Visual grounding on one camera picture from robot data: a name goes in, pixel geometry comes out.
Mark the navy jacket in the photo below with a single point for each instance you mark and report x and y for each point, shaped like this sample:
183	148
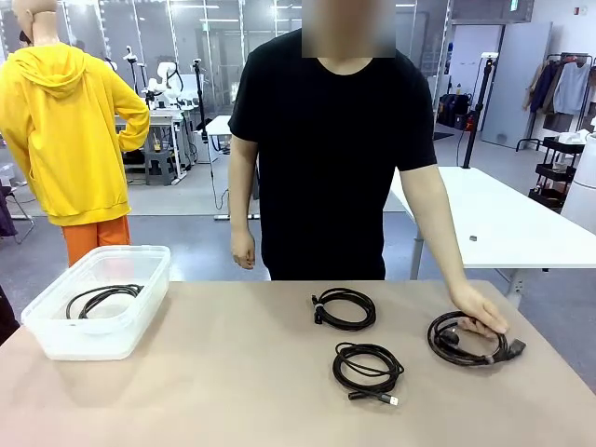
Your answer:
545	88

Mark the white standing desk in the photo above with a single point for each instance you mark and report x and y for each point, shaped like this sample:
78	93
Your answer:
219	123

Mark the person right forearm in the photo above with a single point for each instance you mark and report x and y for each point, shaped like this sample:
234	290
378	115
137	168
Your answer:
243	205

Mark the light grey vest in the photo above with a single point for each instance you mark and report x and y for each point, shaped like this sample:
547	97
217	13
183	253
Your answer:
572	88

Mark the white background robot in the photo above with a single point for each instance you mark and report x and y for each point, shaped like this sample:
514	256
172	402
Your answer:
167	81

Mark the person right hand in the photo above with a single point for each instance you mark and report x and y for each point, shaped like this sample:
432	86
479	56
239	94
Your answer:
243	249

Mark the person left forearm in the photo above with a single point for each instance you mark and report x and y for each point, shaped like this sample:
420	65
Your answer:
447	256

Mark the white cylinder appliance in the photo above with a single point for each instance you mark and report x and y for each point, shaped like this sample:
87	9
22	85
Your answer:
584	186

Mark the beige coat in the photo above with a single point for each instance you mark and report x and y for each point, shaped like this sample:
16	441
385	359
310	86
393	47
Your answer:
533	88

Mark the black luggage bags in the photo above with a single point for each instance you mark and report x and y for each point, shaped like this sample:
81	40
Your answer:
454	109

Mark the person left hand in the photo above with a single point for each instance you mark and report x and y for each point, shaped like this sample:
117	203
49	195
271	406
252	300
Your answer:
479	312

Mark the black utility cart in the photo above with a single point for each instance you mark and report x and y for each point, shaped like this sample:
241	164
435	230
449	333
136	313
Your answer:
556	172

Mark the white table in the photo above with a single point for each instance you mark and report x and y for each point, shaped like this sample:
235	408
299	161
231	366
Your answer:
503	219

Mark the black tripod stand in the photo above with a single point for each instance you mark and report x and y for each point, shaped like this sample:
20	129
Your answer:
201	102

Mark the clear plastic storage container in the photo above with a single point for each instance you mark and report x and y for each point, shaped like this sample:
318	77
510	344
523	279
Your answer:
93	335

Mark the black floor mat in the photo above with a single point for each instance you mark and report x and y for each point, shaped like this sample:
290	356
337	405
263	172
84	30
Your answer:
443	135

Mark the person in black t-shirt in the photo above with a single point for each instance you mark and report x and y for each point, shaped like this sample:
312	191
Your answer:
335	163

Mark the black clothes rack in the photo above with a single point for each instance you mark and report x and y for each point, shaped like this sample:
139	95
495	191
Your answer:
591	84

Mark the orange pants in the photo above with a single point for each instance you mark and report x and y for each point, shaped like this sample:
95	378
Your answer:
95	237

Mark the black camera pole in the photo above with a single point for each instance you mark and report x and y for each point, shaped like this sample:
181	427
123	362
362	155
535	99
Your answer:
477	112

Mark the folding chair with dark cloth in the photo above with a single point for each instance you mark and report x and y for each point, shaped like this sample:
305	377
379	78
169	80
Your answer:
5	214

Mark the grey step stool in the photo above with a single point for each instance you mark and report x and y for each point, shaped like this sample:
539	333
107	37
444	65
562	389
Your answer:
159	167

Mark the grey partition panel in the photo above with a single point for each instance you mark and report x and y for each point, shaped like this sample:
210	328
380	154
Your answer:
517	84

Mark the yellow hoodie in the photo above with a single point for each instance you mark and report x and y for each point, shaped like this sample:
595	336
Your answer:
70	139

